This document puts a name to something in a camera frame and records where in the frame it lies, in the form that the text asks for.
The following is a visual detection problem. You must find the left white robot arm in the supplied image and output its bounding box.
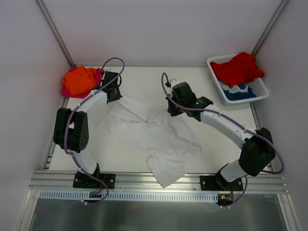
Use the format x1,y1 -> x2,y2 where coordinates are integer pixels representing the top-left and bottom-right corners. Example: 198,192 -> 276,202
53,71 -> 122,188

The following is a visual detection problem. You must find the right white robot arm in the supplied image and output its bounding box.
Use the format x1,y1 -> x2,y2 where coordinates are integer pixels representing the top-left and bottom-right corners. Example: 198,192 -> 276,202
163,79 -> 276,191

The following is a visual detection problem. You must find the pink folded t shirt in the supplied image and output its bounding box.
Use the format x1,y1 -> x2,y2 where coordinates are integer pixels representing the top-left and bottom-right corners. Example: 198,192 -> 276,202
61,66 -> 107,100

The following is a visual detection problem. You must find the orange folded t shirt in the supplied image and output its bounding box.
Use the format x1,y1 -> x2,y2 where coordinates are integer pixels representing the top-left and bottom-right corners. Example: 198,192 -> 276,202
61,65 -> 98,95

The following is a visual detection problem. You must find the blue white t shirt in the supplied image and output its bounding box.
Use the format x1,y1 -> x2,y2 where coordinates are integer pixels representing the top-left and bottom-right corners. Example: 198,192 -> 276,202
219,81 -> 256,101

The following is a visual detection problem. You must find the red crumpled t shirt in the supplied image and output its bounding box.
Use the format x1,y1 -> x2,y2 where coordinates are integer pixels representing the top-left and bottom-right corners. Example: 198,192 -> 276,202
210,52 -> 265,87

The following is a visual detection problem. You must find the white plastic basket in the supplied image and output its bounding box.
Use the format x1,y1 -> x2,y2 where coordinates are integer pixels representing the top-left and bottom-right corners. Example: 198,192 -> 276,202
206,53 -> 269,106

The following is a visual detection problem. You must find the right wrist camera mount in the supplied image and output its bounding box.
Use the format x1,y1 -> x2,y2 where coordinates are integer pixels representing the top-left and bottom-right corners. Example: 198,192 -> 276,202
165,78 -> 180,89

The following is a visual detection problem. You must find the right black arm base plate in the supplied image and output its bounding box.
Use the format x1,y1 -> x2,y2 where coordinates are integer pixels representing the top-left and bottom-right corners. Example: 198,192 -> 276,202
199,175 -> 244,192

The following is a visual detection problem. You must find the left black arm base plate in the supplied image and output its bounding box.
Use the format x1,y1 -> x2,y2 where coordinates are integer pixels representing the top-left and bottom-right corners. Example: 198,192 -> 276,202
73,172 -> 116,189

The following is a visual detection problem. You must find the white slotted cable duct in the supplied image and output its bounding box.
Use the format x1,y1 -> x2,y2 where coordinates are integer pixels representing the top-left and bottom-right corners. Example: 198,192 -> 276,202
39,190 -> 218,203

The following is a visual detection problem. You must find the aluminium front rail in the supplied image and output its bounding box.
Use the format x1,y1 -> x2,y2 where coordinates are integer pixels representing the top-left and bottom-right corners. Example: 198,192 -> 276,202
29,170 -> 289,194

